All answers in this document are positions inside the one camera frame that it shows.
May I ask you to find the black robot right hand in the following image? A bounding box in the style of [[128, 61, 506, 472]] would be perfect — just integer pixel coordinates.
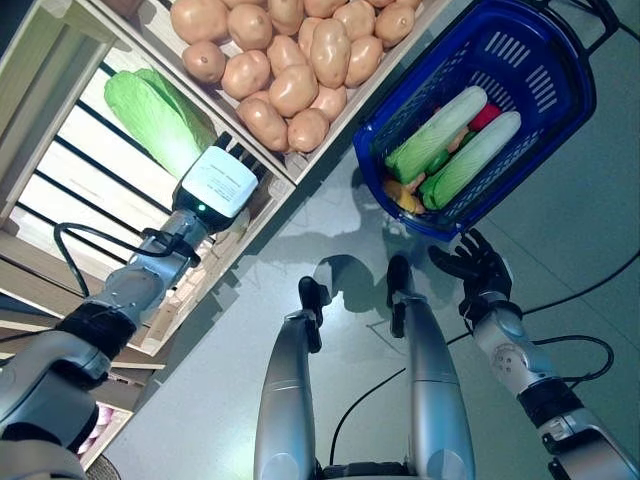
[[428, 228, 515, 321]]

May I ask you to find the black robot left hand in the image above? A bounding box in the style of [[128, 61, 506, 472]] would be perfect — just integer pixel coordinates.
[[171, 132, 261, 236]]

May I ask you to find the napa cabbage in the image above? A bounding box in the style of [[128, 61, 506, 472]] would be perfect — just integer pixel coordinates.
[[103, 67, 221, 180], [383, 85, 489, 184], [418, 110, 523, 212]]

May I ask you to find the blue plastic shopping basket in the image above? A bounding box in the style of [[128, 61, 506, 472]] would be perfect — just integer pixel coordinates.
[[352, 0, 599, 239]]

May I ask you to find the light wooden crate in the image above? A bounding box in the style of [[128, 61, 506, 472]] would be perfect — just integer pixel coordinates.
[[77, 399, 136, 471], [0, 0, 121, 211], [0, 29, 299, 359], [89, 0, 441, 186]]

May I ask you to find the black robot right foot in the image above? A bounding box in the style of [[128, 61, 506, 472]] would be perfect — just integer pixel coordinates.
[[386, 254, 414, 304]]

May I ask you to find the black robot foot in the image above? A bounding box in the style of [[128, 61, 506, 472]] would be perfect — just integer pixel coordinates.
[[298, 275, 326, 314], [386, 254, 414, 304]]

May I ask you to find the yellow bell pepper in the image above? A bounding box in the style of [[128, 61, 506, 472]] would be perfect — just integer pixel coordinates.
[[383, 178, 426, 216]]

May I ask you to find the silver robot right leg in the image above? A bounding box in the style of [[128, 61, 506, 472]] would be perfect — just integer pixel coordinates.
[[392, 294, 476, 480]]

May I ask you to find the silver robot leg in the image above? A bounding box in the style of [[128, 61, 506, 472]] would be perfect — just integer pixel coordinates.
[[253, 307, 326, 480], [392, 294, 476, 480]]

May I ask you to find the black robot left foot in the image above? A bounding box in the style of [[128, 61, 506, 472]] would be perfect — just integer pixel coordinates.
[[298, 275, 326, 314]]

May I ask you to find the red bell pepper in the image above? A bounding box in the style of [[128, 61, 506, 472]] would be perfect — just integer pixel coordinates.
[[469, 103, 503, 132]]

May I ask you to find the silver robot left leg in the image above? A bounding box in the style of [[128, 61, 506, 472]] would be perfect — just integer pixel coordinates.
[[253, 307, 326, 480]]

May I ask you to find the grey robot torso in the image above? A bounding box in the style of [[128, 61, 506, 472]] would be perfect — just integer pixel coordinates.
[[314, 459, 416, 480]]

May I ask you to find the purple white turnip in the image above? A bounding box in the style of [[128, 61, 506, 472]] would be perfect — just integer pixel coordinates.
[[84, 404, 119, 441]]

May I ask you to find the long black floor cable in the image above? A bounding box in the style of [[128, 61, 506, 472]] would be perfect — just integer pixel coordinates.
[[517, 247, 640, 316]]

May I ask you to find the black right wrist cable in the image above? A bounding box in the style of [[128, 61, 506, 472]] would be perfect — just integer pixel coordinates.
[[529, 334, 615, 386]]

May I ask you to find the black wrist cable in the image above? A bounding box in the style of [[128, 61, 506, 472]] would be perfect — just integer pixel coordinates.
[[529, 334, 615, 386], [52, 222, 201, 301]]

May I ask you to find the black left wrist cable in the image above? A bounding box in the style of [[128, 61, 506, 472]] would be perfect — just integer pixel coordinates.
[[52, 222, 201, 301]]

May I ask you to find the black basket handle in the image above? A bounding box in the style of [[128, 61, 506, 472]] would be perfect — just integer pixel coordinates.
[[544, 0, 621, 51]]

